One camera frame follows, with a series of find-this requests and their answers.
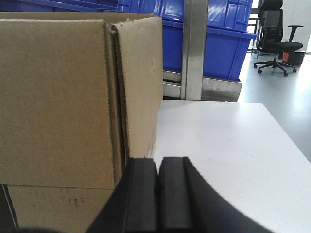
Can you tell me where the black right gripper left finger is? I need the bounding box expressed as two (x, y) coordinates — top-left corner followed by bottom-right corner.
(86, 158), (158, 233)

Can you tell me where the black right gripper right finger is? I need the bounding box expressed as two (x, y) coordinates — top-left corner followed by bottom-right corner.
(159, 157), (270, 233)

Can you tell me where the brown Ecoflow cardboard box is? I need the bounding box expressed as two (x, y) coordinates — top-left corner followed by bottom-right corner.
(0, 12), (163, 233)

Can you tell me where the large blue plastic crate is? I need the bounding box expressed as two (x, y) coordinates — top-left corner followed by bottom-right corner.
(117, 0), (256, 81)

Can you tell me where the black office chair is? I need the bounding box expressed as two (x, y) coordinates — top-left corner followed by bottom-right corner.
(253, 0), (303, 77)

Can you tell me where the steel shelf front rail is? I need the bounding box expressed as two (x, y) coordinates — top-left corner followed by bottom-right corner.
(163, 71), (242, 102)

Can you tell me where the steel shelf upright post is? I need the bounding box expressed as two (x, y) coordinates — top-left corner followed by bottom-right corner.
(181, 0), (209, 101)

